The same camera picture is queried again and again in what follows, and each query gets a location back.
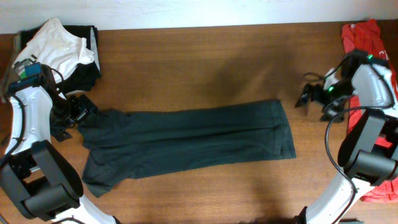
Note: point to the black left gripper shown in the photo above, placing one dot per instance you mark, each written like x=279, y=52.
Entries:
x=84, y=106

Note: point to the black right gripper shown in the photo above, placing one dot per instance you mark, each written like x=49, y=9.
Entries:
x=318, y=95

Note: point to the dark green Nike t-shirt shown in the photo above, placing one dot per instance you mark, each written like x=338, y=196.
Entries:
x=140, y=144

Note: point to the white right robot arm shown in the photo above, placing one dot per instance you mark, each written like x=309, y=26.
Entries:
x=341, y=193

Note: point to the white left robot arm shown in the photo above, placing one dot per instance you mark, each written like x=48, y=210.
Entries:
x=38, y=180

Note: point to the black folded garment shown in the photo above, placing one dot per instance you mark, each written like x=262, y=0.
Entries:
x=84, y=76

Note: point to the white folded t-shirt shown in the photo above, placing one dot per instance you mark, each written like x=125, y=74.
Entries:
x=54, y=46

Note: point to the red t-shirt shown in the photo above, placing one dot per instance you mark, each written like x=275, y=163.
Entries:
x=369, y=153

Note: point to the grey folded garment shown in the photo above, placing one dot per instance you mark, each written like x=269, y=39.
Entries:
x=10, y=75

